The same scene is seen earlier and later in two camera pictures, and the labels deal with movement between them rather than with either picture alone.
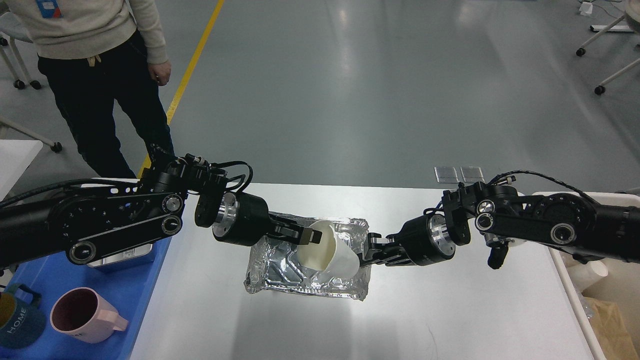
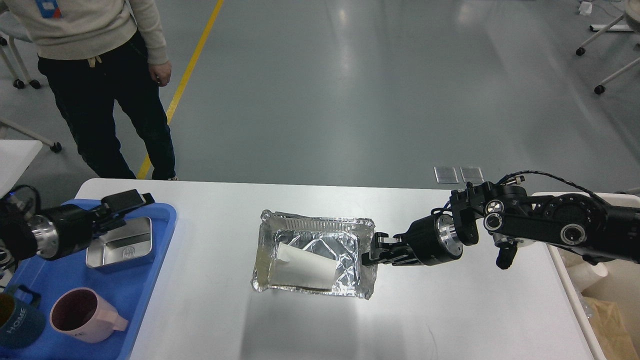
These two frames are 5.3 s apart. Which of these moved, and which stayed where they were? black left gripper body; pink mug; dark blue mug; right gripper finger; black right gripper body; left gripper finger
Moved: black left gripper body; left gripper finger
Stayed: right gripper finger; dark blue mug; pink mug; black right gripper body
